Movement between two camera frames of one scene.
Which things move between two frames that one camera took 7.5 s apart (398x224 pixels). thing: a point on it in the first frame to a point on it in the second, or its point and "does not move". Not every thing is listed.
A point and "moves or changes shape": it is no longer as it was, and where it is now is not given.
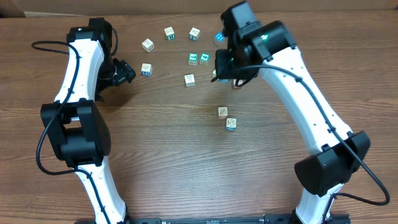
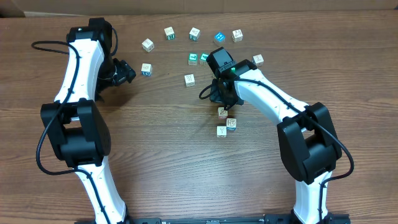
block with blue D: (147, 70) does not move
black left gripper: (123, 73) does not move
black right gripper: (224, 66) to (222, 96)
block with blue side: (224, 81) moves or changes shape
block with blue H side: (231, 124) does not move
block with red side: (222, 112) does not move
